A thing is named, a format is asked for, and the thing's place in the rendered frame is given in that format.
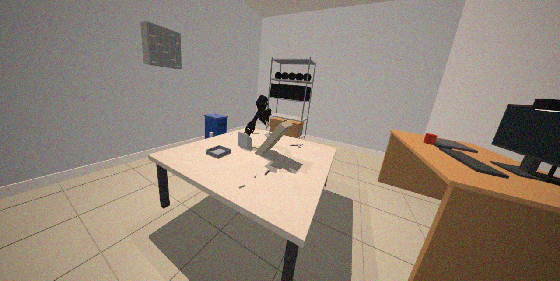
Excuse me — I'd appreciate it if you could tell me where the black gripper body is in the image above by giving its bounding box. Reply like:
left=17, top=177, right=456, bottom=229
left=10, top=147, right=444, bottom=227
left=255, top=107, right=271, bottom=119

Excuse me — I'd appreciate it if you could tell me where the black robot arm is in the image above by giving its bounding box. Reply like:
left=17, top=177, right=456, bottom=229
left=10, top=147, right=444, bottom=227
left=244, top=95, right=271, bottom=136

